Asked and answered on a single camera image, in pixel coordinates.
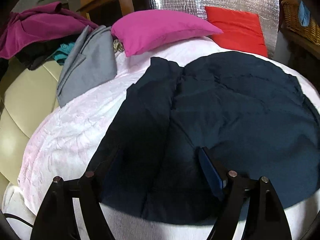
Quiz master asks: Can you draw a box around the navy blue zip jacket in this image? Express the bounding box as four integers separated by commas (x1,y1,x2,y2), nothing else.
88,51,319,225

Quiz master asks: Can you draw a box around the white embossed bed blanket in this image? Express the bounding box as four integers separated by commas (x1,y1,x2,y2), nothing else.
1,38,319,239

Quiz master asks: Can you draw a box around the cream leather chair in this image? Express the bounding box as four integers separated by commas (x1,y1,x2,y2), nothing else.
1,57,62,194

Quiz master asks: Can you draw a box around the teal garment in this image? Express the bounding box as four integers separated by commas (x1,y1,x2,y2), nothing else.
50,42,75,66

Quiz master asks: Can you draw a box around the grey garment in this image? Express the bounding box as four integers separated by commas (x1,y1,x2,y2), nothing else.
56,25,117,107

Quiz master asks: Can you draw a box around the black garment on chair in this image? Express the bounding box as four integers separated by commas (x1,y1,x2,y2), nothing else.
15,36,76,70

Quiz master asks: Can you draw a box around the red cushion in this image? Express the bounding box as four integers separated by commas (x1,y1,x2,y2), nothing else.
205,7,268,57

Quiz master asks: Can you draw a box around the purple fleece garment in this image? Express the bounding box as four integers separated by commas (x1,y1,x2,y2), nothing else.
1,2,98,60

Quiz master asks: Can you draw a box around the magenta pillow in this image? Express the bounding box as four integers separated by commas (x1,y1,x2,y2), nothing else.
111,9,223,57

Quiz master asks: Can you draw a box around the wicker basket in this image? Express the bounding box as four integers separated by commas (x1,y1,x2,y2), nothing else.
281,0,320,47

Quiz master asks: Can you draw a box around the light blue cloth in basket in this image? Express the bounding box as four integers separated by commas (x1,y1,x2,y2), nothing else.
298,1,310,27

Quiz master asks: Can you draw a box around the black cable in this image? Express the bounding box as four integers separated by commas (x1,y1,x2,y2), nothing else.
3,213,34,229

